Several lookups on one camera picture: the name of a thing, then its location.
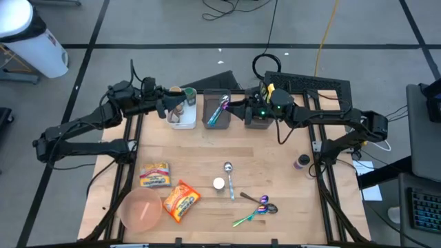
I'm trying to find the purple label bottle black cap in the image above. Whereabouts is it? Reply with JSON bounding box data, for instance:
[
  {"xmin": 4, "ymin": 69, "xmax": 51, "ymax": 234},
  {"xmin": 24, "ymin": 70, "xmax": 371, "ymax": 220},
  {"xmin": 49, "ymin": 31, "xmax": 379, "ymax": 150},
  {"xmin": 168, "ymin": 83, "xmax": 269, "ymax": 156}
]
[{"xmin": 293, "ymin": 154, "xmax": 311, "ymax": 170}]

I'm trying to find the black desk crossbar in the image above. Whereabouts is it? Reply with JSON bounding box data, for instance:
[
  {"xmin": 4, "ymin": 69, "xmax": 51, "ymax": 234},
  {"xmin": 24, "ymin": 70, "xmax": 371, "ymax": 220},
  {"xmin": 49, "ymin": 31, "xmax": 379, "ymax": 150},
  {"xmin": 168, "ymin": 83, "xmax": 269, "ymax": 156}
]
[{"xmin": 357, "ymin": 156, "xmax": 413, "ymax": 189}]

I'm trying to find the silver spoon pale handle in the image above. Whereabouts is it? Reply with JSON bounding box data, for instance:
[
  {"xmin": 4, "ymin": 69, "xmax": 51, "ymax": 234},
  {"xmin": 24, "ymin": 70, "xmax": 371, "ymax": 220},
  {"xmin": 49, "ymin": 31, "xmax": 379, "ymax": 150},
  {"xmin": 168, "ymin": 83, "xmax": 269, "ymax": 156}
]
[{"xmin": 223, "ymin": 161, "xmax": 236, "ymax": 201}]

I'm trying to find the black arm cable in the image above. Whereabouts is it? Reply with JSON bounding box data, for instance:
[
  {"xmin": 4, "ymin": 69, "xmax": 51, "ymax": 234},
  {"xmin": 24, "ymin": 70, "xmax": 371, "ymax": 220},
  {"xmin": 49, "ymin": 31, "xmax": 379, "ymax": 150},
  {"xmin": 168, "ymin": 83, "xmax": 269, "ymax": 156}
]
[
  {"xmin": 274, "ymin": 112, "xmax": 306, "ymax": 145},
  {"xmin": 129, "ymin": 59, "xmax": 144, "ymax": 89}
]

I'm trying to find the pink translucent bowl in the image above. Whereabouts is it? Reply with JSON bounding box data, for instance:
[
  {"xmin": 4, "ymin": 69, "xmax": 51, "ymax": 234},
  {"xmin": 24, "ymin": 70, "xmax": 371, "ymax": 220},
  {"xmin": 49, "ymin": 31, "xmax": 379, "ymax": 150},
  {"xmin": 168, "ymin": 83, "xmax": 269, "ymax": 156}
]
[{"xmin": 119, "ymin": 187, "xmax": 163, "ymax": 233}]

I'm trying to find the yellow cable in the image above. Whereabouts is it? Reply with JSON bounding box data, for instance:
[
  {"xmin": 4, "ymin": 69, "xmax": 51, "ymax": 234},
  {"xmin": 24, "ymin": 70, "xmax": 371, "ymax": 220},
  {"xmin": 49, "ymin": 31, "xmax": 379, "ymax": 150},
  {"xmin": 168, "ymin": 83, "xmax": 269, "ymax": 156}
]
[{"xmin": 313, "ymin": 0, "xmax": 340, "ymax": 77}]

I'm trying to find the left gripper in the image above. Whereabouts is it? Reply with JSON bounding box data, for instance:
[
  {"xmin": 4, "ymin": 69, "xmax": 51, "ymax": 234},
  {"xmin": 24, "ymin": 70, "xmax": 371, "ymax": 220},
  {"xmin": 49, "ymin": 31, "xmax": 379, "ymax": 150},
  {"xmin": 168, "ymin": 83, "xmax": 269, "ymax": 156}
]
[{"xmin": 150, "ymin": 87, "xmax": 187, "ymax": 114}]

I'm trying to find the bagel seasoning jar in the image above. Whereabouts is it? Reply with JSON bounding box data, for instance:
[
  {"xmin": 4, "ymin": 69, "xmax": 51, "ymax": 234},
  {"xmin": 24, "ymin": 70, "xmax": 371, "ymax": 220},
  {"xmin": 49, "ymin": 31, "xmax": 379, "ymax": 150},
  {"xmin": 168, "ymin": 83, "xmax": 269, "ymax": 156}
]
[{"xmin": 212, "ymin": 176, "xmax": 226, "ymax": 194}]

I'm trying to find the orange ramen packet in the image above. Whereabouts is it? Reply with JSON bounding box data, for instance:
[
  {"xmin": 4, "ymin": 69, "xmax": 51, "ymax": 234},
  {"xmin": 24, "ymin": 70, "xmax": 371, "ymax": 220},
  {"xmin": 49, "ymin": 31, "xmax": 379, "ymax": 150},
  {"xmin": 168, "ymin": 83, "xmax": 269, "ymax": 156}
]
[{"xmin": 162, "ymin": 179, "xmax": 202, "ymax": 224}]

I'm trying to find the white paper sheet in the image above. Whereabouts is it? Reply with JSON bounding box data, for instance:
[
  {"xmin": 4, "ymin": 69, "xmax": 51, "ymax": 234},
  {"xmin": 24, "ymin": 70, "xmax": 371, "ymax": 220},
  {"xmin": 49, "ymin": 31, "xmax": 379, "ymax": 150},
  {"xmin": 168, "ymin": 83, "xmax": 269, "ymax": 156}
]
[{"xmin": 351, "ymin": 160, "xmax": 383, "ymax": 202}]

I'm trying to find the grey table foot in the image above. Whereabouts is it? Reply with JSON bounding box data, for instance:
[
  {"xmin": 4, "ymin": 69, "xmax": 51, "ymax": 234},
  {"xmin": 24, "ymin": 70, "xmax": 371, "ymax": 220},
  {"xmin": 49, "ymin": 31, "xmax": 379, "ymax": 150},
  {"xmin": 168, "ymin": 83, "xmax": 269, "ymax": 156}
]
[{"xmin": 0, "ymin": 67, "xmax": 39, "ymax": 85}]

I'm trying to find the grey plastic bin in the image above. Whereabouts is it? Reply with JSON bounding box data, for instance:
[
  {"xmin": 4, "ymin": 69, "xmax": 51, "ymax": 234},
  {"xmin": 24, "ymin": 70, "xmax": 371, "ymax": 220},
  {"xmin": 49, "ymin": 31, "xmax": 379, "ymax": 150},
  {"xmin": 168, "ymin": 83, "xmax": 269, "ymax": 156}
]
[
  {"xmin": 243, "ymin": 87, "xmax": 275, "ymax": 130},
  {"xmin": 202, "ymin": 87, "xmax": 232, "ymax": 130}
]

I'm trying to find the iridescent green spoon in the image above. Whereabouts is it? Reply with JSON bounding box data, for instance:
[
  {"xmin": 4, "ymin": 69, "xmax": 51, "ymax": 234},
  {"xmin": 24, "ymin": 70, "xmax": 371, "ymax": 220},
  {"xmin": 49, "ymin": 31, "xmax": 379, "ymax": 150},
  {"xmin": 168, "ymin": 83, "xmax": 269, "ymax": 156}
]
[{"xmin": 232, "ymin": 204, "xmax": 270, "ymax": 229}]

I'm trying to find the green spice jar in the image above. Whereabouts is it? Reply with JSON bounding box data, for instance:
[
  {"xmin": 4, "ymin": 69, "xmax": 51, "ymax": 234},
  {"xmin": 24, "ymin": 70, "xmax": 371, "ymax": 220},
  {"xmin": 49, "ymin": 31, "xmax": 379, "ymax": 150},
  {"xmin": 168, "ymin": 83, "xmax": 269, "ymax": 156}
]
[{"xmin": 184, "ymin": 86, "xmax": 197, "ymax": 107}]

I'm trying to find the black coiled cable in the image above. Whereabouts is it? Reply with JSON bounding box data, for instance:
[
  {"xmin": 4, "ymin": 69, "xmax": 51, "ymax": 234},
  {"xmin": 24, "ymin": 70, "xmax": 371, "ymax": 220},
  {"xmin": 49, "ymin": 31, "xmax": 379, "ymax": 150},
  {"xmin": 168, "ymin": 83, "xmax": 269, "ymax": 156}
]
[{"xmin": 252, "ymin": 0, "xmax": 283, "ymax": 82}]

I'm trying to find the grey side desk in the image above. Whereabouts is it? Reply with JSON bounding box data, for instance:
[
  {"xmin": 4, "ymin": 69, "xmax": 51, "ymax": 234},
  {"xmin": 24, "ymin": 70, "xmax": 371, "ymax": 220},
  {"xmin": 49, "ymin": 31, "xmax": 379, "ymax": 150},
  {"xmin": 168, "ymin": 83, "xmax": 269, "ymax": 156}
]
[{"xmin": 398, "ymin": 83, "xmax": 441, "ymax": 248}]

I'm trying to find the teal plastic spoon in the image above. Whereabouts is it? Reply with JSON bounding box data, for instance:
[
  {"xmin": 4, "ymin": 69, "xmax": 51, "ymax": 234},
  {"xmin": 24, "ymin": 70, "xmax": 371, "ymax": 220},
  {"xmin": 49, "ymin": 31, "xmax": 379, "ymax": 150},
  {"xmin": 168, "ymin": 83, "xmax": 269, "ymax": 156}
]
[{"xmin": 206, "ymin": 106, "xmax": 223, "ymax": 127}]

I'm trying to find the yellow red ramen packet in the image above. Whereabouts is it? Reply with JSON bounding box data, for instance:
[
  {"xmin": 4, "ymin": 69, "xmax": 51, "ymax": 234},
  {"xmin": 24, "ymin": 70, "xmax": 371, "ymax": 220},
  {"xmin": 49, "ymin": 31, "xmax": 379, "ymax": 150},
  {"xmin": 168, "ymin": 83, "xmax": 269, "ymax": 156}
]
[{"xmin": 139, "ymin": 161, "xmax": 172, "ymax": 189}]

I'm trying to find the dark metal spoon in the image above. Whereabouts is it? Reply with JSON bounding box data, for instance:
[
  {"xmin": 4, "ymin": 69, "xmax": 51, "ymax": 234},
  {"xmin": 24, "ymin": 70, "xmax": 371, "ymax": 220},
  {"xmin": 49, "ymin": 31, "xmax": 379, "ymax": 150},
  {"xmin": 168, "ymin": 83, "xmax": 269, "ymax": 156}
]
[{"xmin": 239, "ymin": 192, "xmax": 278, "ymax": 214}]

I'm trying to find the white cable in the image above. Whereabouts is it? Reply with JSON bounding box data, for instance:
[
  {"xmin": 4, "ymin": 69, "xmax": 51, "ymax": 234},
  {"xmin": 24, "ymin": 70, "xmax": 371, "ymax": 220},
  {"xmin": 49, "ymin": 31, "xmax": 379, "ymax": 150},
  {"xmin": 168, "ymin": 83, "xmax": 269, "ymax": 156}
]
[{"xmin": 370, "ymin": 137, "xmax": 393, "ymax": 153}]

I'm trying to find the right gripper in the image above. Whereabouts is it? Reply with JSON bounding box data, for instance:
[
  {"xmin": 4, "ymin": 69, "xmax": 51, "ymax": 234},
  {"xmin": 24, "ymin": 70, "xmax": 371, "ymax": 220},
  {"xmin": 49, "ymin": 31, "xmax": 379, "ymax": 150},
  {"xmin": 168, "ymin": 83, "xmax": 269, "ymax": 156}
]
[{"xmin": 229, "ymin": 90, "xmax": 276, "ymax": 122}]

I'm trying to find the white trash can black rim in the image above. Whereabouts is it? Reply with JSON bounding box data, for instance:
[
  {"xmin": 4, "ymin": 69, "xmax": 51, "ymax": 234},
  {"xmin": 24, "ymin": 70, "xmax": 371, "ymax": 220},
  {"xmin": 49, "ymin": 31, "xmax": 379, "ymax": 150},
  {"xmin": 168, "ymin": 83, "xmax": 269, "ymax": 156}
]
[{"xmin": 0, "ymin": 0, "xmax": 70, "ymax": 79}]

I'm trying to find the white computer mouse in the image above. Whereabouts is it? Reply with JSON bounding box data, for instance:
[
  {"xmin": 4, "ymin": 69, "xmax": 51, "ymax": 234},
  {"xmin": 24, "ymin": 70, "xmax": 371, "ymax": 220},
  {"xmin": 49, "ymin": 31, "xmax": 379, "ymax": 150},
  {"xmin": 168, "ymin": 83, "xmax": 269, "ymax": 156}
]
[{"xmin": 387, "ymin": 205, "xmax": 401, "ymax": 225}]

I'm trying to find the iridescent purple spoon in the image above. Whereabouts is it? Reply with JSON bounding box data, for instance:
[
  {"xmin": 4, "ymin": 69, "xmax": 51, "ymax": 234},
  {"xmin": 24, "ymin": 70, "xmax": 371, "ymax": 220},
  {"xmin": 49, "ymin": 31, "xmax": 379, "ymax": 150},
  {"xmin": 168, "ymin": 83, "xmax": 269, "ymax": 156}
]
[{"xmin": 253, "ymin": 194, "xmax": 269, "ymax": 216}]

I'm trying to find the black backlit keyboard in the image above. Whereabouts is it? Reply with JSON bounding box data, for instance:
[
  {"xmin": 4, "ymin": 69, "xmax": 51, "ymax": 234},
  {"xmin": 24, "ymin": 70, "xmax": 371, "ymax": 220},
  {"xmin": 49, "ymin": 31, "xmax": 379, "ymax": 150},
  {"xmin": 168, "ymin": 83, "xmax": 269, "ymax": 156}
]
[{"xmin": 408, "ymin": 187, "xmax": 441, "ymax": 234}]

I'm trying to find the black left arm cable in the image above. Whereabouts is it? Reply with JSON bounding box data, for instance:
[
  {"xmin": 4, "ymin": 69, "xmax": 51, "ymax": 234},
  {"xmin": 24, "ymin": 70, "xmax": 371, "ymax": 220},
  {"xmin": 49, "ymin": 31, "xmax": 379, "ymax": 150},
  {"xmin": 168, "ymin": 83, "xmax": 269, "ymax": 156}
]
[{"xmin": 129, "ymin": 59, "xmax": 144, "ymax": 89}]

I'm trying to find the black desk device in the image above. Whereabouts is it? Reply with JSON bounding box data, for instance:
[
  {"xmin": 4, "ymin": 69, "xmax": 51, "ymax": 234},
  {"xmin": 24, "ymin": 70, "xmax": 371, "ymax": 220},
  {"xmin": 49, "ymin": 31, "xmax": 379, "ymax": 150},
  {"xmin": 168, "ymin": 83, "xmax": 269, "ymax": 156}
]
[{"xmin": 419, "ymin": 77, "xmax": 441, "ymax": 124}]

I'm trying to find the white plastic bin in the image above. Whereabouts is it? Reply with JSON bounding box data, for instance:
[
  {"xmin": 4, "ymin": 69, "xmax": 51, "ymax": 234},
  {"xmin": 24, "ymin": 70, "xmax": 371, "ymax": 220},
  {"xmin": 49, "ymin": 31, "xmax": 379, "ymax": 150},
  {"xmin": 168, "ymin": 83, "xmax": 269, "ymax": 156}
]
[{"xmin": 166, "ymin": 87, "xmax": 198, "ymax": 130}]

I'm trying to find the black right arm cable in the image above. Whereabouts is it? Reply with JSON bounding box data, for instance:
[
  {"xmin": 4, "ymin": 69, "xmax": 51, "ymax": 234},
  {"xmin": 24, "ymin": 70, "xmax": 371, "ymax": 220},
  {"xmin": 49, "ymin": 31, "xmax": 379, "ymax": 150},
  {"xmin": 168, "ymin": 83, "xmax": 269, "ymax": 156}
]
[{"xmin": 274, "ymin": 112, "xmax": 306, "ymax": 145}]

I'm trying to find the black floor cable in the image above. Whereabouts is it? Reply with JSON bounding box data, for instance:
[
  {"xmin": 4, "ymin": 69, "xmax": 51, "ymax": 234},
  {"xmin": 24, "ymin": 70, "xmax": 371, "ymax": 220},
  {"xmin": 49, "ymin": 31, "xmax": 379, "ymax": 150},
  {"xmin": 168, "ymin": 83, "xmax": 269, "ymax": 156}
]
[{"xmin": 201, "ymin": 0, "xmax": 273, "ymax": 21}]

